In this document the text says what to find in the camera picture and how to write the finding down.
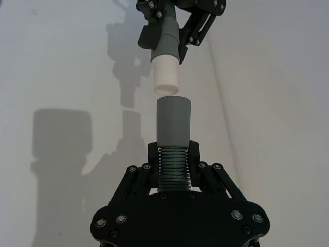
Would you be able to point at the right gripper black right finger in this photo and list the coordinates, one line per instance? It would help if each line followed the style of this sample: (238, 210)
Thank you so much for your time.
(205, 177)

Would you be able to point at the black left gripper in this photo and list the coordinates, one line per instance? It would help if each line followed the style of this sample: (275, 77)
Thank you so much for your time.
(203, 5)

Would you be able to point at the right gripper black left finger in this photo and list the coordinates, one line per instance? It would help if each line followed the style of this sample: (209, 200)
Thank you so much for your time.
(144, 177)

